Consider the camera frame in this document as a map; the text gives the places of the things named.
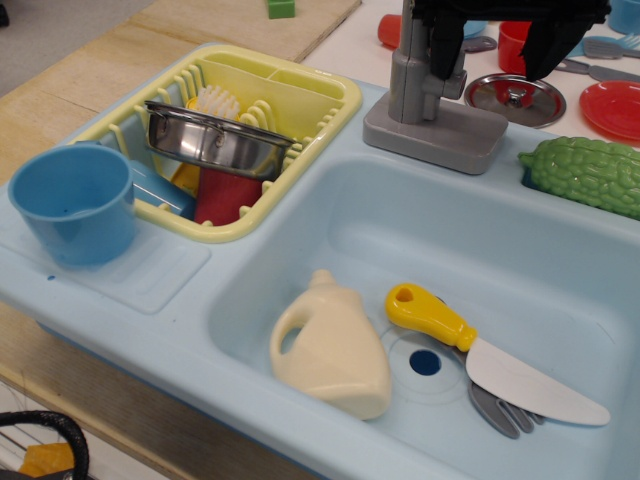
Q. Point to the green toy block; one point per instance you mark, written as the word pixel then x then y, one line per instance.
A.
pixel 281 9

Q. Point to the blue item in rack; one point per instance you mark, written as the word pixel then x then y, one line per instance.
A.
pixel 154 189

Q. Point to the grey toy faucet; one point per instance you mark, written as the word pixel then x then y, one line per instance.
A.
pixel 419 117

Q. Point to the yellow item bottom left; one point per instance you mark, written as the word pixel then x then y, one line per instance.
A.
pixel 45 459

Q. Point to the red toy item back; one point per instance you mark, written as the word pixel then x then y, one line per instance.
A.
pixel 389 30

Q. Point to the stainless steel pot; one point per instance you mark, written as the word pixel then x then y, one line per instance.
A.
pixel 215 143

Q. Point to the red plastic plate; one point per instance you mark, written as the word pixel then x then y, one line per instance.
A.
pixel 612 107

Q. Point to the grey toy spatula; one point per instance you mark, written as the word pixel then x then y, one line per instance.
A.
pixel 594 48

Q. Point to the yellow dish rack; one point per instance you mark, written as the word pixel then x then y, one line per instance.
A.
pixel 305 104

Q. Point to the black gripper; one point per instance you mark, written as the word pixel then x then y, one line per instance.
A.
pixel 557 27

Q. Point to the cream toy detergent bottle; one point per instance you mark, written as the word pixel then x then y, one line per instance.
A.
pixel 324 345

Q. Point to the green bitter gourd toy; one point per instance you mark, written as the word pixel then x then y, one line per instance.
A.
pixel 599 174

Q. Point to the steel pot lid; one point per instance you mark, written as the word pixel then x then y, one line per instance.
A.
pixel 535 104

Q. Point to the blue plastic cup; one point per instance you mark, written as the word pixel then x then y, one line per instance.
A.
pixel 78 201

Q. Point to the light blue toy sink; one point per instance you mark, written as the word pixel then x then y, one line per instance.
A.
pixel 164 352

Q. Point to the red plastic cup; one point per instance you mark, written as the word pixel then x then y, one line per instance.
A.
pixel 511 39

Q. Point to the yellow handled toy knife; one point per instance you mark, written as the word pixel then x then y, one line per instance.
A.
pixel 412 307

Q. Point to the red cup in rack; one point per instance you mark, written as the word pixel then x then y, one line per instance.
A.
pixel 221 196

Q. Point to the grey toy fork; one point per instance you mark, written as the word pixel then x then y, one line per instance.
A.
pixel 505 418

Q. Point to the blue cup at back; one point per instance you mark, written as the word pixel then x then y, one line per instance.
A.
pixel 624 16

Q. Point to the white dish brush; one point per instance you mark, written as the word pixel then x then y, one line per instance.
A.
pixel 214 100

